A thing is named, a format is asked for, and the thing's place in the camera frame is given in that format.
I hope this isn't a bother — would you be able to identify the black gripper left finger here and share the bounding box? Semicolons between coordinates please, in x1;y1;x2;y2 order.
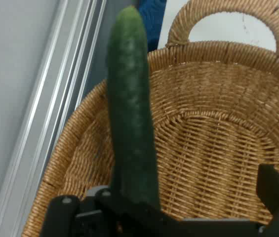
40;188;180;237

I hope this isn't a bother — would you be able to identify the woven wicker basket with handles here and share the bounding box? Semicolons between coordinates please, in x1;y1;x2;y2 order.
22;0;279;237

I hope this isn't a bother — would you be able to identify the blue foam floor mat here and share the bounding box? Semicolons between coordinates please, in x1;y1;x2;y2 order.
138;0;167;53

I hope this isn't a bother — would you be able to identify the horizontal aluminium frame rail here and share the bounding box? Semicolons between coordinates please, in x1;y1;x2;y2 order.
0;0;108;237

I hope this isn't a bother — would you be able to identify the long dark green cucumber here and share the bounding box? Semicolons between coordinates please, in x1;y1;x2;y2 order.
106;6;161;213

